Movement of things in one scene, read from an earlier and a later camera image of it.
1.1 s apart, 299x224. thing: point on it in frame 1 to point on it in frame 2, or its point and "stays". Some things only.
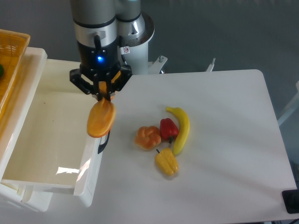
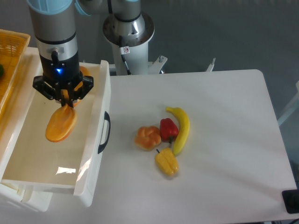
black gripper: x=96 y=66 to x=65 y=73
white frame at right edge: x=292 y=107 stays
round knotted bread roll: x=147 y=137 stays
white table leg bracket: x=210 y=67 stays
